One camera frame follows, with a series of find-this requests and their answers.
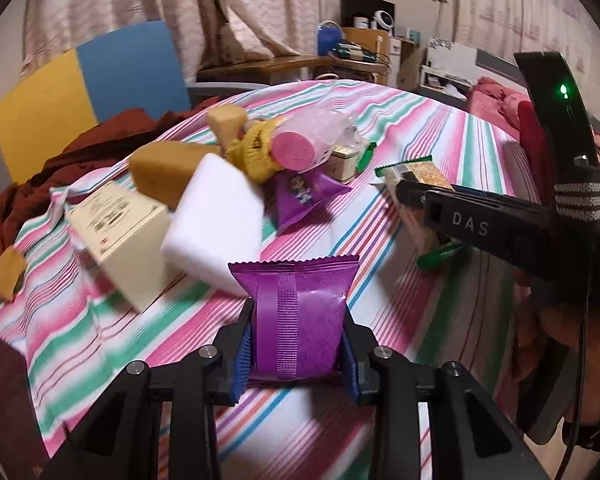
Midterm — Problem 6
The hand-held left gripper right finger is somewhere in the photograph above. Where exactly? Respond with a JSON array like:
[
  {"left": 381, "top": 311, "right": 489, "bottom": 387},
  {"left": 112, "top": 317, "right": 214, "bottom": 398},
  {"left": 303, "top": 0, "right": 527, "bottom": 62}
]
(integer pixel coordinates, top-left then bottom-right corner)
[{"left": 342, "top": 307, "right": 548, "bottom": 480}]

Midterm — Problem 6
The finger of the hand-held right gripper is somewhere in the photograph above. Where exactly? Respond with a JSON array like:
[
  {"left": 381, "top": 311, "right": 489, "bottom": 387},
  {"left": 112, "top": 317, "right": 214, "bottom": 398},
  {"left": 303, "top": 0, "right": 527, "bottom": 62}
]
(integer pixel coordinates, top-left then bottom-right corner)
[{"left": 392, "top": 178, "right": 456, "bottom": 211}]

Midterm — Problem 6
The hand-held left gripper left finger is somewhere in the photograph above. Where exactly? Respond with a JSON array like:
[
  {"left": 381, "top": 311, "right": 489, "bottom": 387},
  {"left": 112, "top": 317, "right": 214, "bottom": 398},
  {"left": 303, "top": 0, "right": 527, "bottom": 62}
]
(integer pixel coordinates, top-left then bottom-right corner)
[{"left": 50, "top": 301, "right": 255, "bottom": 480}]

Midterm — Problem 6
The green-edged cracker packet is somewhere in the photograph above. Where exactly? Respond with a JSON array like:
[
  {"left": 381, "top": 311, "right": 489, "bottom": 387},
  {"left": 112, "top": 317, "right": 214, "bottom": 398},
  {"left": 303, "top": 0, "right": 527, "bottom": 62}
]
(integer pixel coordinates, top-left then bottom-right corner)
[{"left": 375, "top": 155, "right": 463, "bottom": 268}]

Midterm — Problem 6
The purple snack packet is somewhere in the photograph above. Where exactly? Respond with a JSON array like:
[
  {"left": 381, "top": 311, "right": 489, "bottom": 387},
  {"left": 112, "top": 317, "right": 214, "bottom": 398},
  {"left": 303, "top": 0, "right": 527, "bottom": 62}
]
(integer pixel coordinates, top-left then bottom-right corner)
[
  {"left": 228, "top": 255, "right": 361, "bottom": 381},
  {"left": 272, "top": 166, "right": 353, "bottom": 236}
]

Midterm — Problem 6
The green wrapper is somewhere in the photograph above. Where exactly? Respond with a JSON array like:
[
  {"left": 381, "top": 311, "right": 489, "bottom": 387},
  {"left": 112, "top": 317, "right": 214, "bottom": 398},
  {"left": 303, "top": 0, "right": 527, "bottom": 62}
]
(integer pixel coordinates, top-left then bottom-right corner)
[{"left": 355, "top": 142, "right": 378, "bottom": 171}]

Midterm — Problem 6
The small cream tin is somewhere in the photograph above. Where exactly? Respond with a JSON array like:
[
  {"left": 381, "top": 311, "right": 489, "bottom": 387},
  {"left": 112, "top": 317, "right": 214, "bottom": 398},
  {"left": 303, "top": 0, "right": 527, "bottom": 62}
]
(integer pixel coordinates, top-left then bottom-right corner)
[{"left": 325, "top": 145, "right": 368, "bottom": 183}]

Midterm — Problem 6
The pink roll in clear bag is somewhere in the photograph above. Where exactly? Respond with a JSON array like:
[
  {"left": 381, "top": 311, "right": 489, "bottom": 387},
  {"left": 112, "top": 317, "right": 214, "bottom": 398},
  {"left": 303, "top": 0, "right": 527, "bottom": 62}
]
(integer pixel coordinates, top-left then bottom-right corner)
[{"left": 271, "top": 107, "right": 361, "bottom": 171}]

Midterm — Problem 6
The red blanket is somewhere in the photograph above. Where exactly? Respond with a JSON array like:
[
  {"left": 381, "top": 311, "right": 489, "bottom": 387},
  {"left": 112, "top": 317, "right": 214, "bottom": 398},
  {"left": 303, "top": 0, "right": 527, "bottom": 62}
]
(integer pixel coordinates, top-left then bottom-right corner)
[{"left": 467, "top": 77, "right": 600, "bottom": 241}]

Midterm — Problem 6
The white foam block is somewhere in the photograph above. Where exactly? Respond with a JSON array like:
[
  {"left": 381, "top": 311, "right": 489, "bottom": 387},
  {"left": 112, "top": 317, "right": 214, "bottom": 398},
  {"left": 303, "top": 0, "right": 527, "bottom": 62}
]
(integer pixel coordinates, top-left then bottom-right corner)
[{"left": 160, "top": 154, "right": 266, "bottom": 293}]

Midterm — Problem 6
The white cardboard box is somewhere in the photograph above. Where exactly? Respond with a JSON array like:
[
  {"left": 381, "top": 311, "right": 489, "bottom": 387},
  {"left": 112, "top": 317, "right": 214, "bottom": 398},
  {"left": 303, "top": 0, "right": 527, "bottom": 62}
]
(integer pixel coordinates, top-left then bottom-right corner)
[{"left": 420, "top": 40, "right": 481, "bottom": 98}]

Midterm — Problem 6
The yellow knitted cloth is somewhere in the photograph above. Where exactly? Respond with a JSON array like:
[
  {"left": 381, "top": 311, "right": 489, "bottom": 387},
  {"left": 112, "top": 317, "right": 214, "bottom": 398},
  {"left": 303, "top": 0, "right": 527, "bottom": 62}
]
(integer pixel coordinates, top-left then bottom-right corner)
[{"left": 225, "top": 117, "right": 286, "bottom": 183}]

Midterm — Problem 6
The cream cardboard box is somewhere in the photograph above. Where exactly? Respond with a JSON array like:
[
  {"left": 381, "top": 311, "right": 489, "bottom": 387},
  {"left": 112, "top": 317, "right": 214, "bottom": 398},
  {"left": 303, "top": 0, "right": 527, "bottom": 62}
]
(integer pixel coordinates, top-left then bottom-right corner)
[{"left": 65, "top": 182, "right": 178, "bottom": 313}]

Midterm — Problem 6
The blue container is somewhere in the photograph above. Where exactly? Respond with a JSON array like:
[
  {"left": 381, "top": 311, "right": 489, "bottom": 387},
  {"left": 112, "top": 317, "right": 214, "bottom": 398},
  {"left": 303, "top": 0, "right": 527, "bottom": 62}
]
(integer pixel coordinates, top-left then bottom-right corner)
[{"left": 317, "top": 21, "right": 346, "bottom": 56}]

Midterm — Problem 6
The wooden desk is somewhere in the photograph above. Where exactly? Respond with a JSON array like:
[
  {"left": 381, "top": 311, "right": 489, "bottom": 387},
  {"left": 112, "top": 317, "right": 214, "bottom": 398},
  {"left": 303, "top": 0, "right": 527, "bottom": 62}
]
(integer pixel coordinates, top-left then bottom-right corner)
[{"left": 196, "top": 54, "right": 388, "bottom": 86}]

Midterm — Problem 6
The black shelf unit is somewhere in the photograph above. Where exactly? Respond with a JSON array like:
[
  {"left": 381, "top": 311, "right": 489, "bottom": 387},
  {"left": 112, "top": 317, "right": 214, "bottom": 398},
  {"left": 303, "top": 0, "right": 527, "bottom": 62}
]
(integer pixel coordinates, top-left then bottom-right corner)
[{"left": 340, "top": 0, "right": 397, "bottom": 31}]

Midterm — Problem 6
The notched yellow sponge piece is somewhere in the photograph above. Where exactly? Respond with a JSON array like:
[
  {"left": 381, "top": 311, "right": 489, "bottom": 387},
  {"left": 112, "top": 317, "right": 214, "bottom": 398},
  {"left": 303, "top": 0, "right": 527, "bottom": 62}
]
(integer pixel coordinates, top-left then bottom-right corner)
[{"left": 208, "top": 106, "right": 248, "bottom": 153}]

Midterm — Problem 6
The large yellow sponge block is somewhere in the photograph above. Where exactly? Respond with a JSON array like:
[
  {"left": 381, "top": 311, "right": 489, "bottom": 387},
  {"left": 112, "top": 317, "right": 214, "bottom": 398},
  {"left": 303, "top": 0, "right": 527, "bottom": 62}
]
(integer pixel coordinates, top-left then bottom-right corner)
[{"left": 129, "top": 141, "right": 221, "bottom": 208}]

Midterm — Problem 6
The beige patterned curtain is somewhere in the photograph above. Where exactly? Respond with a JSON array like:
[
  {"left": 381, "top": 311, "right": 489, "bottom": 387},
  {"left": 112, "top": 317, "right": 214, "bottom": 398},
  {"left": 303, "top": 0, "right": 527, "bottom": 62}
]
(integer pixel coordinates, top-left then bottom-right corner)
[
  {"left": 22, "top": 0, "right": 326, "bottom": 68},
  {"left": 450, "top": 0, "right": 588, "bottom": 81}
]

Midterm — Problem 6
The small yellow sponge piece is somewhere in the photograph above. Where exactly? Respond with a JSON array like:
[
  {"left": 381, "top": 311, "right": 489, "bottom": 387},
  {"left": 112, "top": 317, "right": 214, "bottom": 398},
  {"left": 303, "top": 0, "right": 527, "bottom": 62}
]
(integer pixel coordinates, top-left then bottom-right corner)
[{"left": 0, "top": 246, "right": 28, "bottom": 303}]

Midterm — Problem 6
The dark red garment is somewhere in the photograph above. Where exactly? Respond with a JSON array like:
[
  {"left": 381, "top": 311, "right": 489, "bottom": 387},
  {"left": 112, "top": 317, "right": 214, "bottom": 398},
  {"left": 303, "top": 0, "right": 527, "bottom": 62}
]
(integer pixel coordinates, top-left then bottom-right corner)
[{"left": 0, "top": 107, "right": 216, "bottom": 271}]

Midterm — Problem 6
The yellow blue grey chair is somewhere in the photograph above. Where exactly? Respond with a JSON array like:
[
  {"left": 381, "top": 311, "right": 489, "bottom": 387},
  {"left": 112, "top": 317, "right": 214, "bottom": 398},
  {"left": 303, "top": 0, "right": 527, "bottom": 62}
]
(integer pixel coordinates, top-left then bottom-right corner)
[{"left": 0, "top": 21, "right": 271, "bottom": 183}]

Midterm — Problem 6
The black white striped strap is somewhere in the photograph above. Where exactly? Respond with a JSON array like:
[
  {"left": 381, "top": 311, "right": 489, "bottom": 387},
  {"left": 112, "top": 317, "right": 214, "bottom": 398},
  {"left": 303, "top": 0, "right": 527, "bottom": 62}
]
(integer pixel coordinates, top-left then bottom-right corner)
[{"left": 554, "top": 164, "right": 600, "bottom": 233}]

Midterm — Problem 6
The black cable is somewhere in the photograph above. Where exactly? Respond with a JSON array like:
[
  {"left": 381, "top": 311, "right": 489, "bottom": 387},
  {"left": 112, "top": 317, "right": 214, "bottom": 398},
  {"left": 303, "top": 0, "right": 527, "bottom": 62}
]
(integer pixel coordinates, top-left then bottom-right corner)
[{"left": 560, "top": 255, "right": 596, "bottom": 480}]

